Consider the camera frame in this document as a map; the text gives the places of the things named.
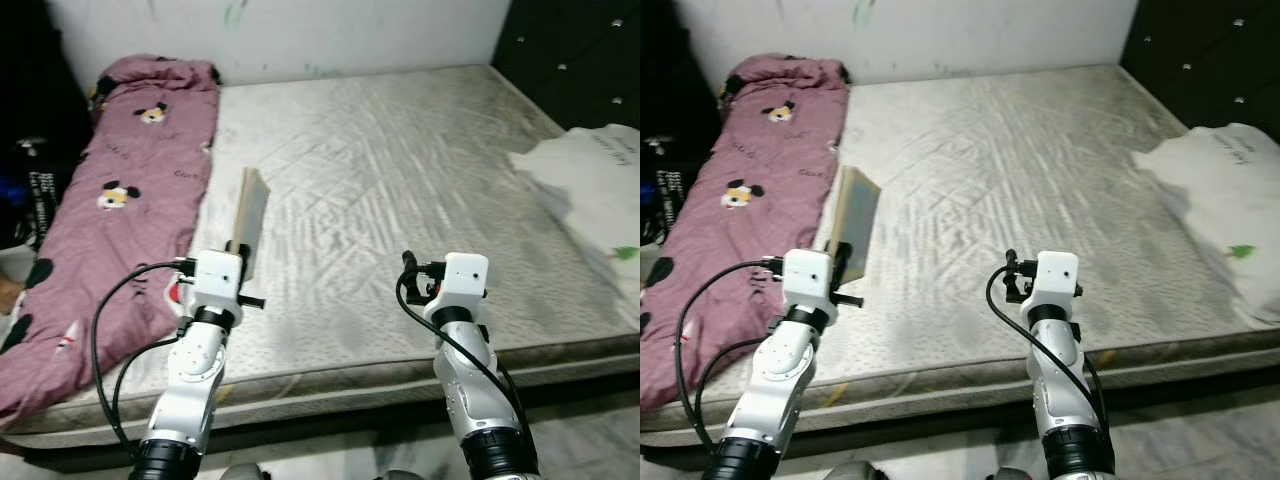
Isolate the colourful children's board book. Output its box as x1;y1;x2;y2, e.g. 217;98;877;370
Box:
828;165;883;286
228;167;271;286

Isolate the white printed pillow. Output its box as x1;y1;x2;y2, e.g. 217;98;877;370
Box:
510;123;641;326
1133;123;1280;323

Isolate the white quilted mattress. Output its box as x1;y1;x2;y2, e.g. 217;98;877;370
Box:
0;65;641;401
640;65;1280;391

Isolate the pink cartoon print blanket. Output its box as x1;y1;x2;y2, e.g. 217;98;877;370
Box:
0;55;221;431
640;55;851;411

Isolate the patterned bed base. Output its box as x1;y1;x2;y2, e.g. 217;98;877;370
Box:
0;350;641;451
640;340;1280;446

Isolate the dark tufted headboard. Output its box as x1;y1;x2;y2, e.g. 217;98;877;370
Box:
490;0;641;131
1120;0;1280;126

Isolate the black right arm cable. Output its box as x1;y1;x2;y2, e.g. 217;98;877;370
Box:
395;270;531;441
985;265;1106;431

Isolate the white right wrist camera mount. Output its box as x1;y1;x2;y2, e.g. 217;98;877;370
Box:
440;253;491;313
1035;251;1081;309

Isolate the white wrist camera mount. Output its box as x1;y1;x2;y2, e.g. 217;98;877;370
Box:
1035;251;1081;309
440;253;491;313
783;249;839;311
192;250;246;311

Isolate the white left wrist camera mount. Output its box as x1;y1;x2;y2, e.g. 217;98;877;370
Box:
783;249;839;311
192;250;246;311

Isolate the long black left arm cable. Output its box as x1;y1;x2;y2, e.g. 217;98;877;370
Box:
673;256;786;456
90;258;196;461

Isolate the short black left arm cable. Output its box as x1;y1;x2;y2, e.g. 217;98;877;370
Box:
696;328;781;451
112;330;191;456

